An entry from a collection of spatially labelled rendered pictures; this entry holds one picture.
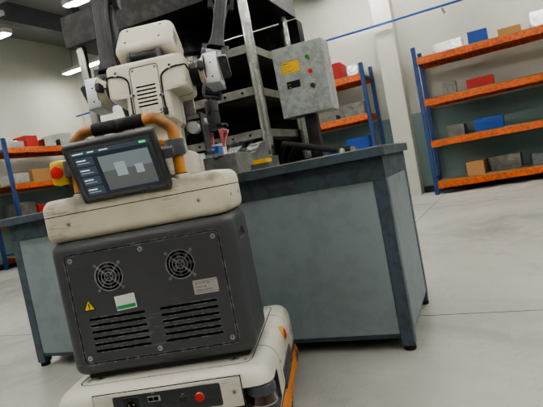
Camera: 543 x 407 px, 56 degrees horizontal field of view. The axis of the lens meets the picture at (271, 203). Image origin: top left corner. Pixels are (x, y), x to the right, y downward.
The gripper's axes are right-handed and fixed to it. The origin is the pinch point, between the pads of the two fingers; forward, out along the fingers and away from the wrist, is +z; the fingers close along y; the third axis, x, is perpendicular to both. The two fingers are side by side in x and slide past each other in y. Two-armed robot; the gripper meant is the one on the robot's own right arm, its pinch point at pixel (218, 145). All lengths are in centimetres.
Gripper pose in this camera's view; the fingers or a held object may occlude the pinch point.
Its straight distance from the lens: 224.0
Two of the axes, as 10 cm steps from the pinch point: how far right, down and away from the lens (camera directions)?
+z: 1.7, 9.9, 0.2
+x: -3.5, 0.8, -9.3
